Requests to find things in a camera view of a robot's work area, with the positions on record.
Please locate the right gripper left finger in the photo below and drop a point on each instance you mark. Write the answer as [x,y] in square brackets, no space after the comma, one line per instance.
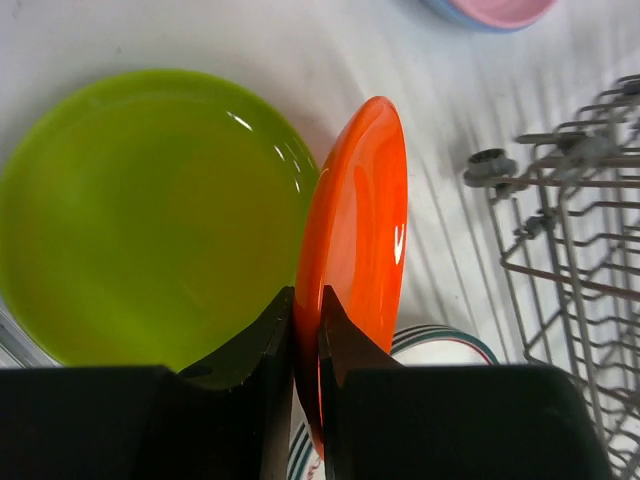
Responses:
[226,416]

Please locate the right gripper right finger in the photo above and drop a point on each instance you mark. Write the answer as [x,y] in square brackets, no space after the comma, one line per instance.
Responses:
[384,420]

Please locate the white printed plate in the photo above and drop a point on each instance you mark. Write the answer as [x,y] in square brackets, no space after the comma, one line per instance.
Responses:
[421,345]

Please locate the orange patterned plate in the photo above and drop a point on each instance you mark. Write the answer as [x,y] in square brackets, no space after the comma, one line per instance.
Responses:
[354,241]

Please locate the green plastic plate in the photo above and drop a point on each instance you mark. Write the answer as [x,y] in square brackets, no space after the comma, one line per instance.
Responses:
[150,217]

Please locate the grey wire dish rack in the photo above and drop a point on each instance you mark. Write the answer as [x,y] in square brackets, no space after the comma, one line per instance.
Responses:
[564,210]

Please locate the blue plastic plate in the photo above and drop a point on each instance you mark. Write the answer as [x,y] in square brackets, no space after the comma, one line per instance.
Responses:
[453,15]

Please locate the pink plastic plate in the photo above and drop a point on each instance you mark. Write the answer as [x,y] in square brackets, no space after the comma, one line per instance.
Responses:
[503,14]

